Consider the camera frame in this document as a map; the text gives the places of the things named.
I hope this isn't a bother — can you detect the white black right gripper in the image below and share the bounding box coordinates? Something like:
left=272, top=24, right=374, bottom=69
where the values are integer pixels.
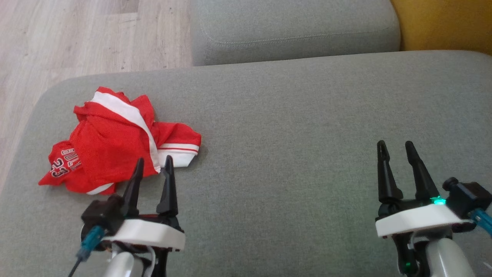
left=376, top=140, right=464, bottom=238

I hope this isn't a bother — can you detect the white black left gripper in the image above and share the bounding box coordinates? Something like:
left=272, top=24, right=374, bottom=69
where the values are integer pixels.
left=102, top=155, right=186, bottom=252

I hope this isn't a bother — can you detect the red shorts white side stripe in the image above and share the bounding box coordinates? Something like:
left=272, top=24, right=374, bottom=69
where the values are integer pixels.
left=38, top=90, right=162, bottom=195

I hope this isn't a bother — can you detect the grey fabric sofa seat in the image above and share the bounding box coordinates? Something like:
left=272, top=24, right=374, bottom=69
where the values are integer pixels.
left=0, top=50, right=492, bottom=277

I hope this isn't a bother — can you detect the yellow fabric cushion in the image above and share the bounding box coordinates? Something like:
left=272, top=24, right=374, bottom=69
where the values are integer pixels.
left=390, top=0, right=492, bottom=55

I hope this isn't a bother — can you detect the grey fabric sofa cushion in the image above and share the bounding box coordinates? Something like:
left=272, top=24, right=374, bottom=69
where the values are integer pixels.
left=191, top=0, right=401, bottom=67

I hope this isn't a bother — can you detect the left blue-plug black cable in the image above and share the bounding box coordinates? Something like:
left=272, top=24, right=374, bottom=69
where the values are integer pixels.
left=67, top=225, right=105, bottom=277

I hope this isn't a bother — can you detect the blue-plug black cable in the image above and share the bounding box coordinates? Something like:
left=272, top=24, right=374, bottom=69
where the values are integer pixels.
left=469, top=208, right=492, bottom=236
left=67, top=225, right=105, bottom=277

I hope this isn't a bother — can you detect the right blue-plug black cable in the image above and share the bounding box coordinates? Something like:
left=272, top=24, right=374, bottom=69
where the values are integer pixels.
left=469, top=208, right=492, bottom=236

